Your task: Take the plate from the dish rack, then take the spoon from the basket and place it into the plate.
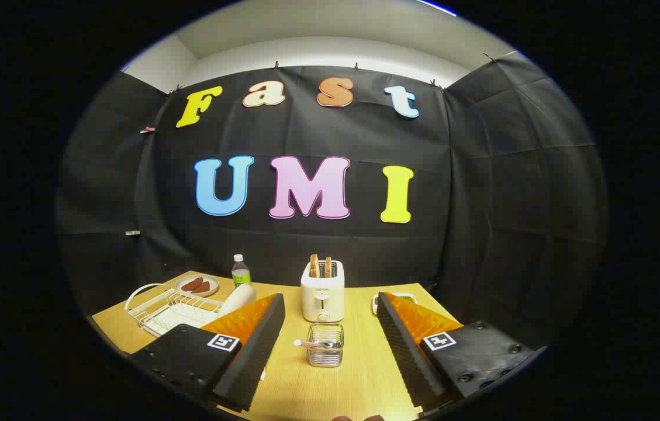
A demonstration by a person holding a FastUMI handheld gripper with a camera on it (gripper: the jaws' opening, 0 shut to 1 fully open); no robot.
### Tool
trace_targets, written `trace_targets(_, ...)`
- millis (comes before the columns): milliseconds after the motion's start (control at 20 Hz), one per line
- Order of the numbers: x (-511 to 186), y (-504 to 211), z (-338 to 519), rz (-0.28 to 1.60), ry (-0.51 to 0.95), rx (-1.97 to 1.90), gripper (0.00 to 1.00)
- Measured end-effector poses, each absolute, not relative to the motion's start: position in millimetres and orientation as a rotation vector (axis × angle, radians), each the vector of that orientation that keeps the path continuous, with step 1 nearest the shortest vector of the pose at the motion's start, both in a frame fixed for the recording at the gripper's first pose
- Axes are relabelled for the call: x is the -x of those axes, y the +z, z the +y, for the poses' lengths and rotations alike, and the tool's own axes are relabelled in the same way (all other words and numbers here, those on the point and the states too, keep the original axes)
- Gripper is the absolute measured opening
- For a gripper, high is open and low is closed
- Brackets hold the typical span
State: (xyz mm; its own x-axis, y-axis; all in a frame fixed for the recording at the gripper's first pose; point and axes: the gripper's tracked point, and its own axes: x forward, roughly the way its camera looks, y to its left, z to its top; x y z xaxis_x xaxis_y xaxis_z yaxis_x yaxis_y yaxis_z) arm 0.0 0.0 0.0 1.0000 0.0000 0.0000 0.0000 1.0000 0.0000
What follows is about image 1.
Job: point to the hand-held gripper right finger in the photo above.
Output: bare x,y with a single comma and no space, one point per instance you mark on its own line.
403,356

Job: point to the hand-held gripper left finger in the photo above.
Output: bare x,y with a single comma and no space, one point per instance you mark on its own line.
256,351

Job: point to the white plate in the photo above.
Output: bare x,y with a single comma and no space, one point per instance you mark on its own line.
237,299

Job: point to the white divided dish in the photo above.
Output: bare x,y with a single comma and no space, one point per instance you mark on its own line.
375,304

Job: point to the small grey plate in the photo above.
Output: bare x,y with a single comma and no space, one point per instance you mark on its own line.
213,282

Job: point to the green label drink bottle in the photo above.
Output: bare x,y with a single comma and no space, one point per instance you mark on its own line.
241,276

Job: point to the white ribbed drain tray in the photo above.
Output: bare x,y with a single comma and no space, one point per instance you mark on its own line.
183,320

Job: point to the brown sausage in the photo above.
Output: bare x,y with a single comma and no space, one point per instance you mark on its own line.
202,287
192,285

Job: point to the white toaster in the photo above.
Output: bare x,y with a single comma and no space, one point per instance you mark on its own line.
322,292

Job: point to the black backdrop cloth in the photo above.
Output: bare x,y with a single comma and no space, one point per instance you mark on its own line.
481,204

